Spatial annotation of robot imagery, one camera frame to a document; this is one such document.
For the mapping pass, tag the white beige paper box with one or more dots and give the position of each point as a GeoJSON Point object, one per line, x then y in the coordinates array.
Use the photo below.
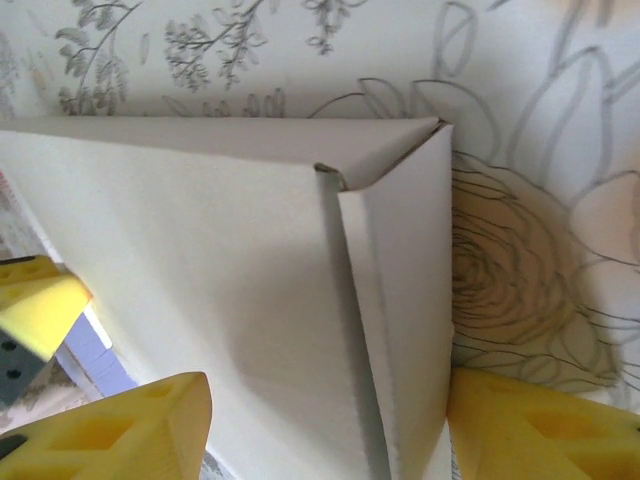
{"type": "Point", "coordinates": [225, 260]}

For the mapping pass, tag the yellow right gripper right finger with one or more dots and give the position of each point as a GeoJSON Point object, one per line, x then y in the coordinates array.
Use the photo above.
{"type": "Point", "coordinates": [540, 435]}

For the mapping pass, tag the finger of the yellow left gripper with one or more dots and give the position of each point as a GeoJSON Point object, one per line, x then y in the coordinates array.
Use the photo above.
{"type": "Point", "coordinates": [40, 310]}

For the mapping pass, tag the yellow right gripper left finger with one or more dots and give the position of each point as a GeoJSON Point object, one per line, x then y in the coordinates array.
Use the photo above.
{"type": "Point", "coordinates": [125, 435]}

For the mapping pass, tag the floral table cloth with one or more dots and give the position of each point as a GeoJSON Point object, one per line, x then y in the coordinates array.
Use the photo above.
{"type": "Point", "coordinates": [550, 100]}

